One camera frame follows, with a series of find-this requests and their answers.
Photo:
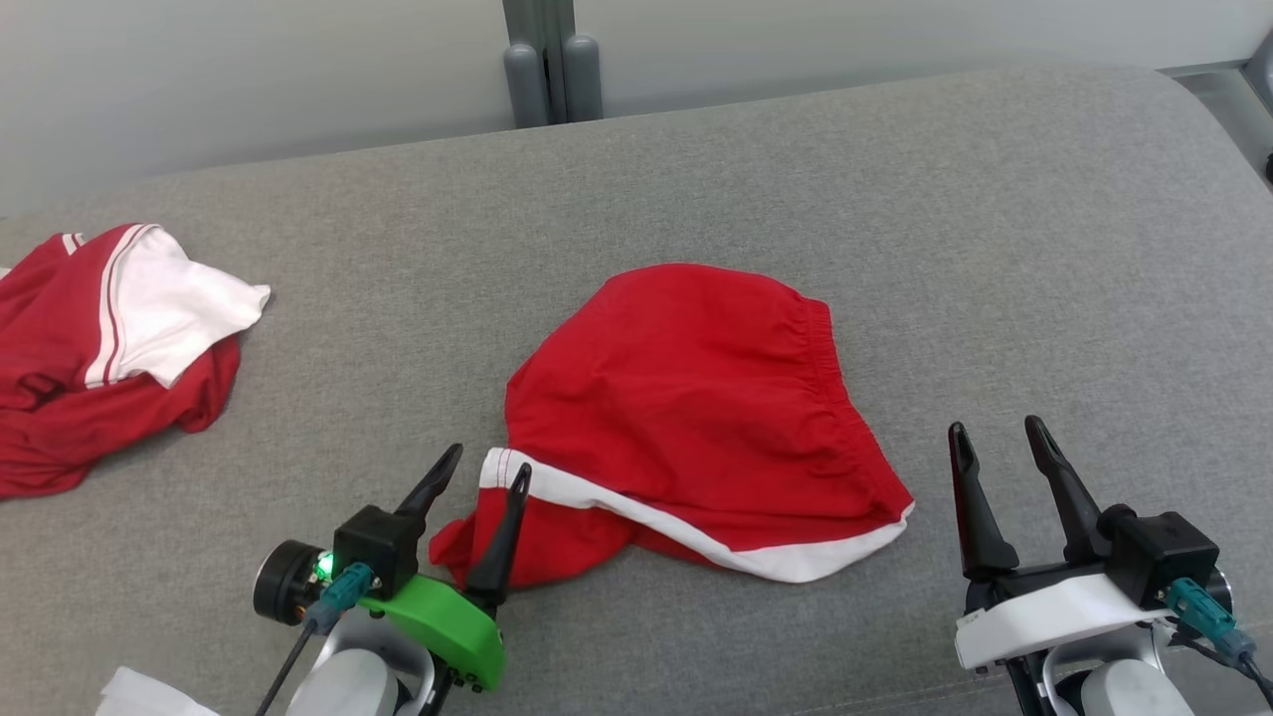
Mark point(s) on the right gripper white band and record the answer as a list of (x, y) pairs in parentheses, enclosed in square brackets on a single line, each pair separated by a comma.
[(1044, 617)]

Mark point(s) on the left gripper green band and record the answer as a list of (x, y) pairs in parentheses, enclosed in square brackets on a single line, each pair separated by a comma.
[(448, 626)]

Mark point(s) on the red shorts white trim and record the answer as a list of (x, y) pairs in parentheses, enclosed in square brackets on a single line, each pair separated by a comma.
[(686, 398)]

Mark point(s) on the red jersey white sleeves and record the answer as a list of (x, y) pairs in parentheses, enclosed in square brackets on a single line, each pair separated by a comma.
[(60, 348)]

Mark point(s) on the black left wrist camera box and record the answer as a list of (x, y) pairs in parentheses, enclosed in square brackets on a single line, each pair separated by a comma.
[(376, 542)]

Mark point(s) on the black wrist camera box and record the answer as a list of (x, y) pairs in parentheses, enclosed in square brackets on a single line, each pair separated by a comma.
[(1159, 552), (376, 542)]

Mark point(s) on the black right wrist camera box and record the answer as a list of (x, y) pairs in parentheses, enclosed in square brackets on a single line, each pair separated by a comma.
[(1159, 552)]

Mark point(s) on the grey double partition post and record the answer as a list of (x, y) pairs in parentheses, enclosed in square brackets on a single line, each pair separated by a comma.
[(552, 60)]

